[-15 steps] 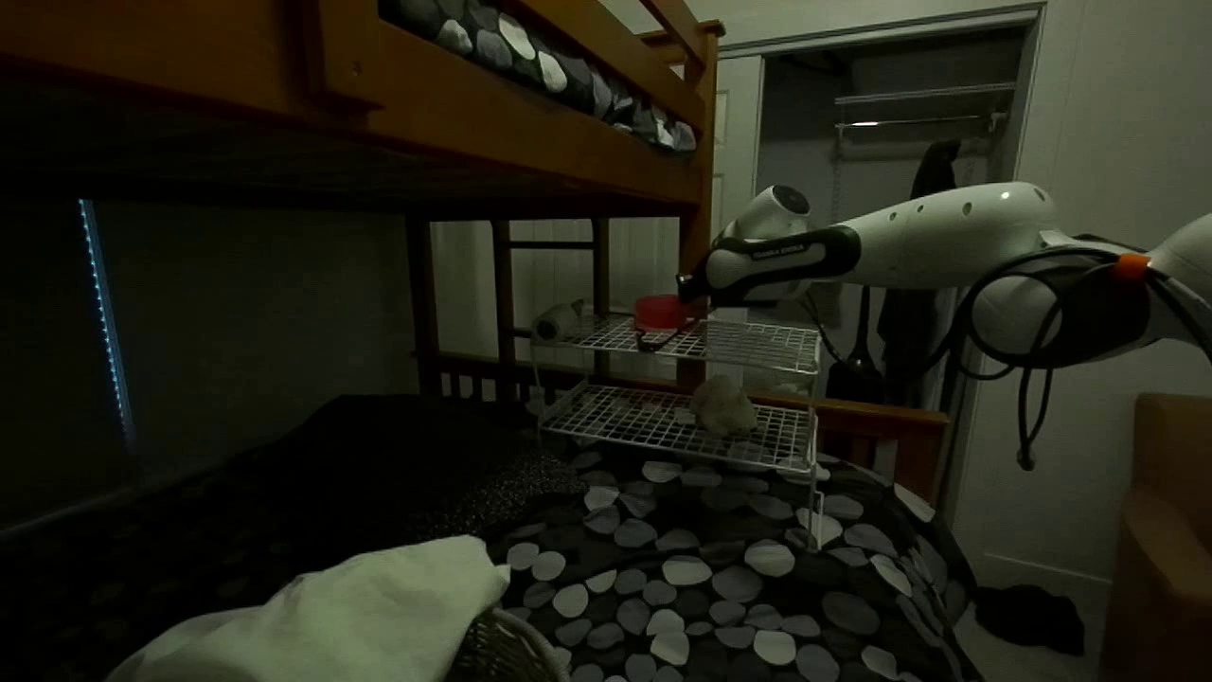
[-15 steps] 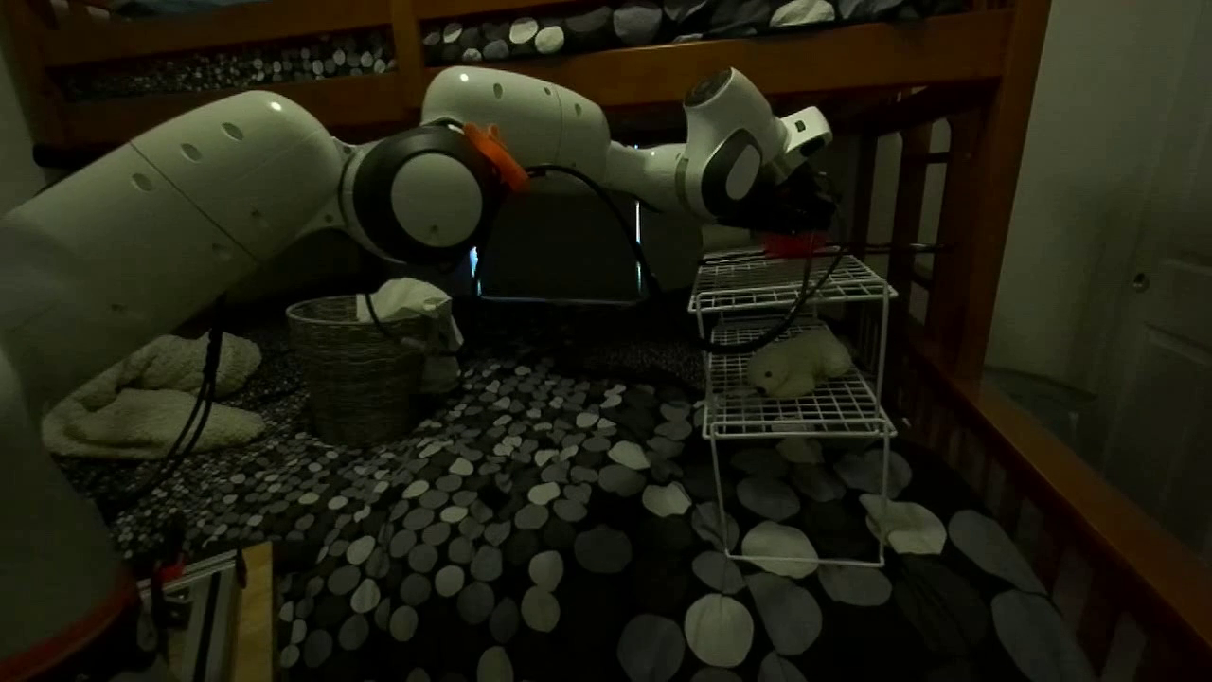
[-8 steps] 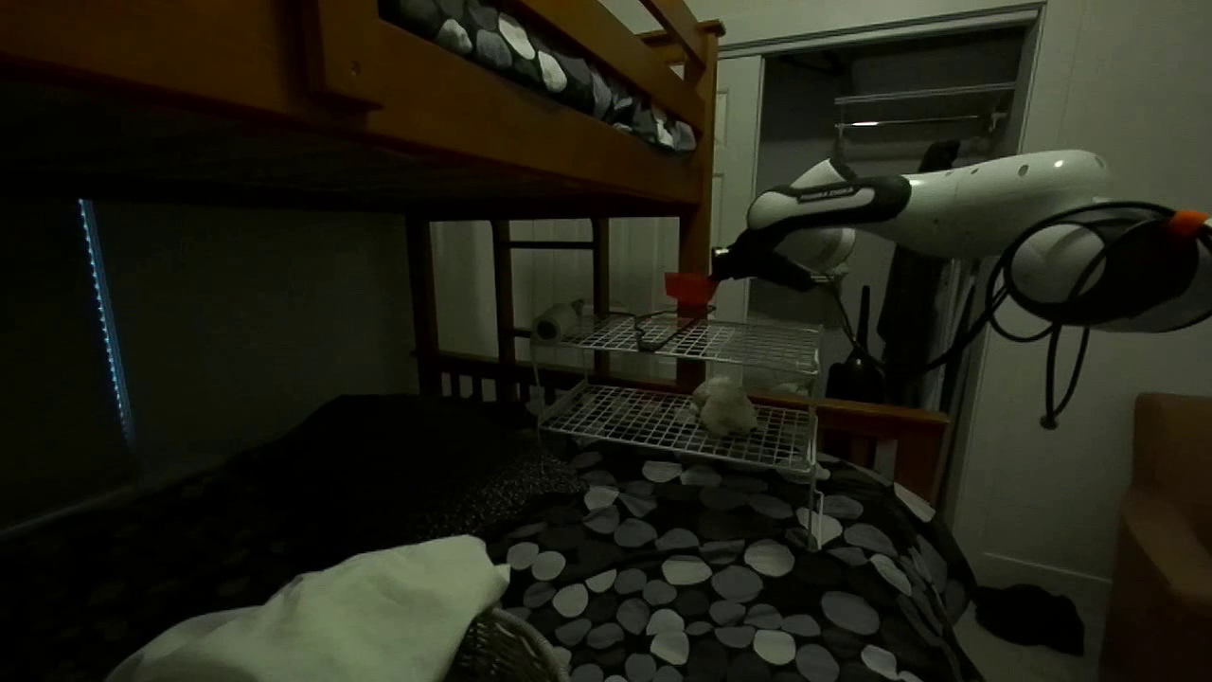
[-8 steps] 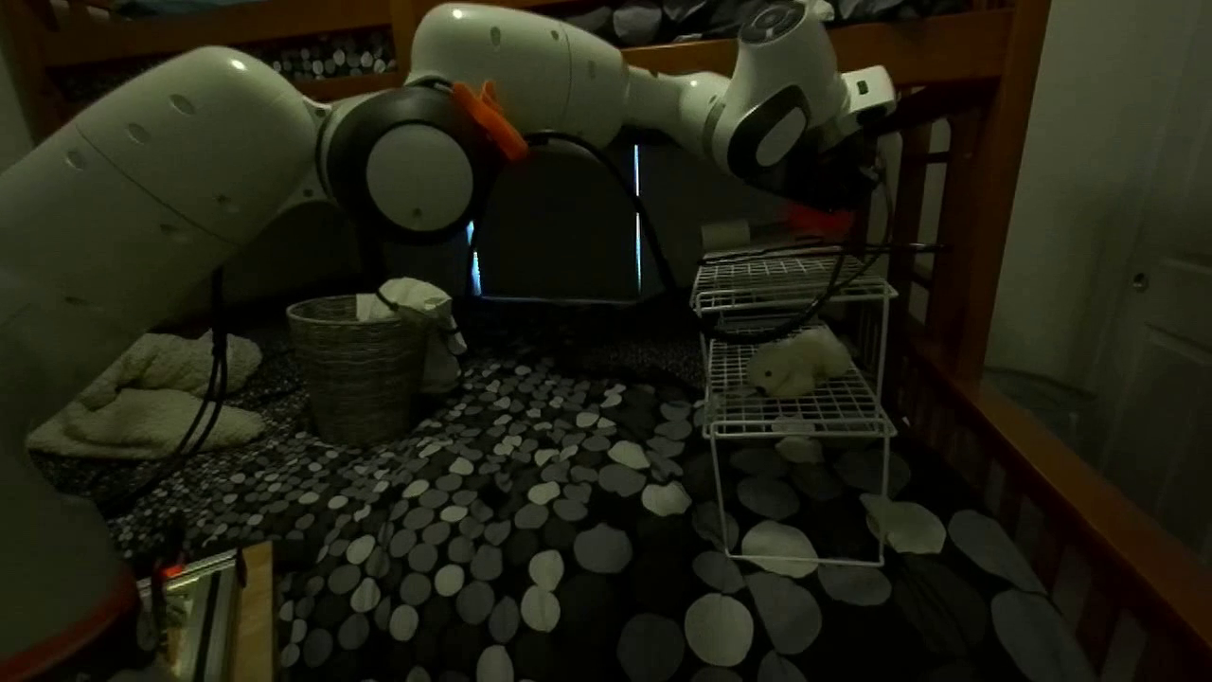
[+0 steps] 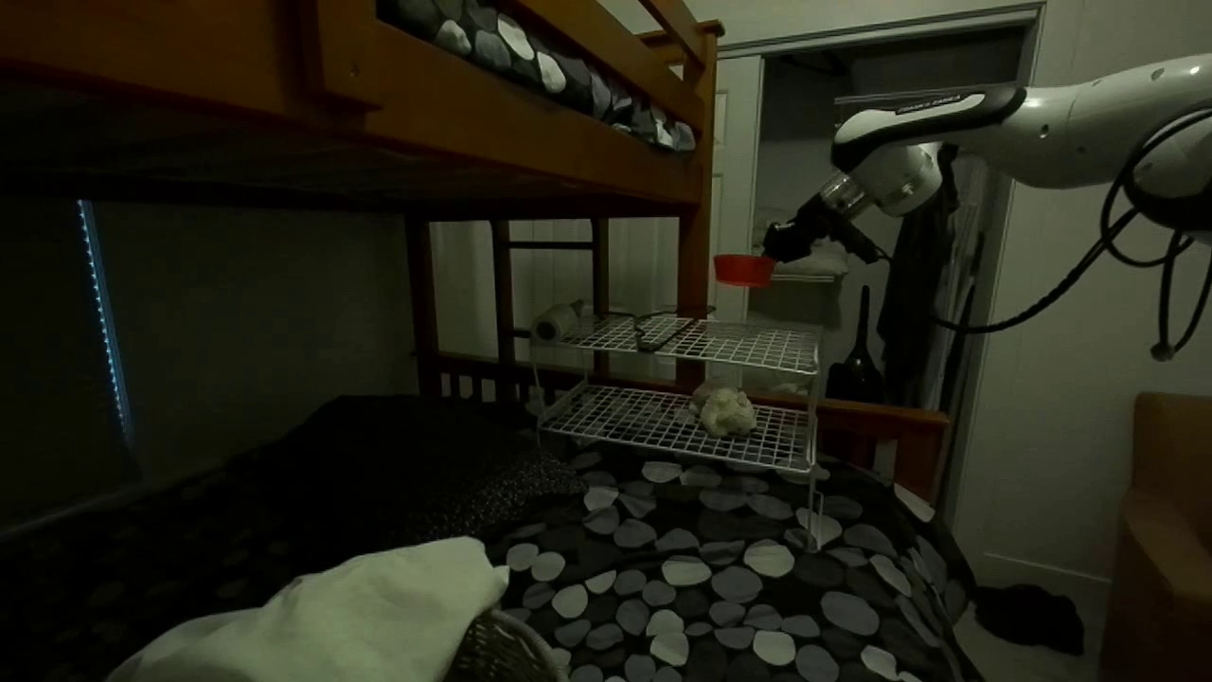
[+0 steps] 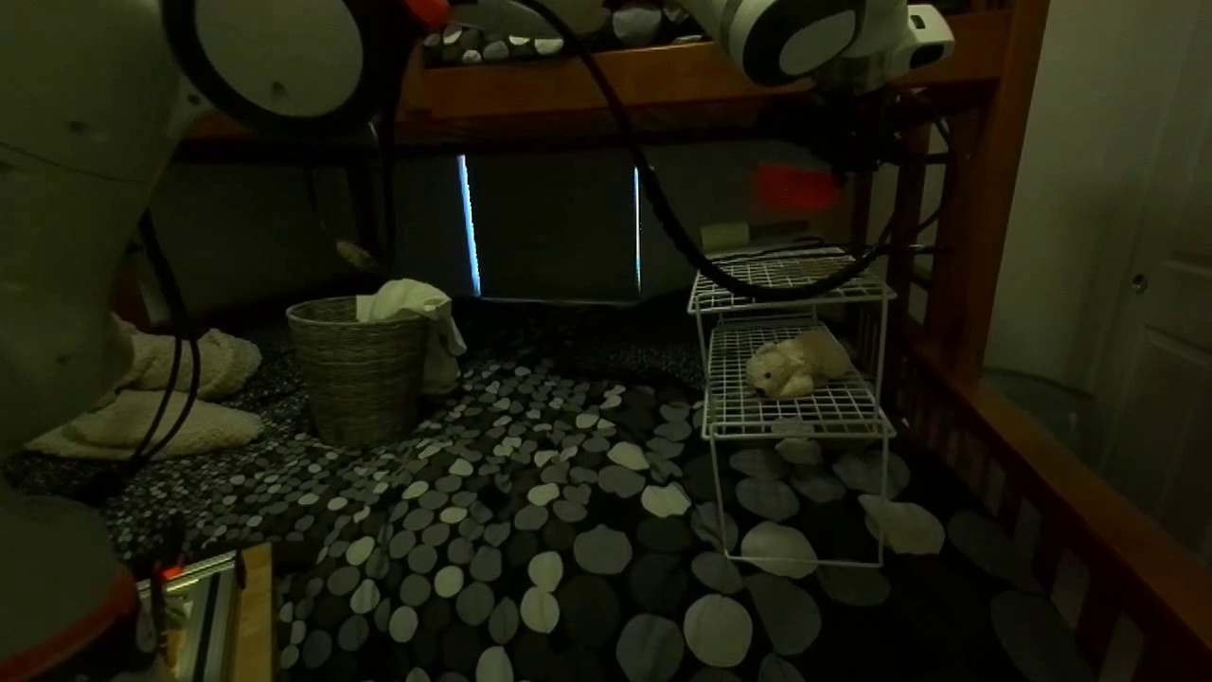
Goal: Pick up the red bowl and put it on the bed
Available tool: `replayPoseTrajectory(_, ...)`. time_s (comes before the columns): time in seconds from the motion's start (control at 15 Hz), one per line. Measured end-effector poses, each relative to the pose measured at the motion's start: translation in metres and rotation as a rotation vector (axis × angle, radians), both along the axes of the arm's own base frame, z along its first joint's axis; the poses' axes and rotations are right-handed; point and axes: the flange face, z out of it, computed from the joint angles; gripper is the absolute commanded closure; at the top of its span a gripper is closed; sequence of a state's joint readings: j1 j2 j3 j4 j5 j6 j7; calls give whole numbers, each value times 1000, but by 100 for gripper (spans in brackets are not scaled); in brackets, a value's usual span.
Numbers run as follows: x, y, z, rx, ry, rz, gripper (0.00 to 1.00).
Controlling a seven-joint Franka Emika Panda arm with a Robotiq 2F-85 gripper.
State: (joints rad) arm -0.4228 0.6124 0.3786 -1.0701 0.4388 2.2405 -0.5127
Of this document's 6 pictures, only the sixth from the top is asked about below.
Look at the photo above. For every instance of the cream plush toy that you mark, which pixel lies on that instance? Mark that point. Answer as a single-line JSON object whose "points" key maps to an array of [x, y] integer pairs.
{"points": [[796, 361]]}

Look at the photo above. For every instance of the white cloth in basket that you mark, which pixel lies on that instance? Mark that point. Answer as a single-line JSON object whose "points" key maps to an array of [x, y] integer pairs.
{"points": [[402, 301]]}

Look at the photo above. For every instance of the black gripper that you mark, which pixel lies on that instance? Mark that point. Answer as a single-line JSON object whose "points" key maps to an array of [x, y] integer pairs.
{"points": [[877, 125]]}

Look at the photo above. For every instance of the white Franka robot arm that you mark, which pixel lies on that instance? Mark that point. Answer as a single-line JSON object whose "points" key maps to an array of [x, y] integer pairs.
{"points": [[78, 190]]}

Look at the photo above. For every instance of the white crumpled cloth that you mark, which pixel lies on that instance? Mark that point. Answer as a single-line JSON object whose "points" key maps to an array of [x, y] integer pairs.
{"points": [[192, 426]]}

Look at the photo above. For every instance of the dark window curtain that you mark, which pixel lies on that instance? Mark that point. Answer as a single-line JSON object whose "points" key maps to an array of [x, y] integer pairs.
{"points": [[553, 229]]}

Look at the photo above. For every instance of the small grey box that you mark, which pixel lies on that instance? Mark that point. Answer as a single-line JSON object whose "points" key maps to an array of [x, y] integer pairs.
{"points": [[723, 236]]}

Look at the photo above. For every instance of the white door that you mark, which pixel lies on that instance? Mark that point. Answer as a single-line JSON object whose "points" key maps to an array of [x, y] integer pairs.
{"points": [[1175, 379]]}

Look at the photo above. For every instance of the pebble print black bedspread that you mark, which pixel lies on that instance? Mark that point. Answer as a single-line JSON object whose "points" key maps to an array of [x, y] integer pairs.
{"points": [[506, 532]]}

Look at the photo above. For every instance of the pebble print bunk mattress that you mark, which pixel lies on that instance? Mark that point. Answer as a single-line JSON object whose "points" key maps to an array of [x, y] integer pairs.
{"points": [[531, 41]]}

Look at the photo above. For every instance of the grey translucent container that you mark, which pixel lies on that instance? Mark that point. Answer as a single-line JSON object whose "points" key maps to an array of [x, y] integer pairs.
{"points": [[1041, 403]]}

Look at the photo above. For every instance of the red bowl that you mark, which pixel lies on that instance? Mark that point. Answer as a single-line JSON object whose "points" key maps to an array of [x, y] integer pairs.
{"points": [[796, 190]]}

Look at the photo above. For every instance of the wooden bunk bed frame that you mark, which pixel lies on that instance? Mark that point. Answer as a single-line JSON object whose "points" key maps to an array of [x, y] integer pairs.
{"points": [[531, 90]]}

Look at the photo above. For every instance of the woven wicker basket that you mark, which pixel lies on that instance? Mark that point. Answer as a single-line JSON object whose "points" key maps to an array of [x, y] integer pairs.
{"points": [[359, 379]]}

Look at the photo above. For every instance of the crumpled white towel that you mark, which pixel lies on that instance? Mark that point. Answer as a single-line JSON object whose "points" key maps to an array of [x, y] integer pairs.
{"points": [[219, 361]]}

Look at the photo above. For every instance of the wooden plank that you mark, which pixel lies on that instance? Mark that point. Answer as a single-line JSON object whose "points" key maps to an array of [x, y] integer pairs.
{"points": [[255, 620]]}

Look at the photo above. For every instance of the round door knob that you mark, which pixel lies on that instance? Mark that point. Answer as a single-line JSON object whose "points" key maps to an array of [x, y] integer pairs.
{"points": [[1136, 283]]}

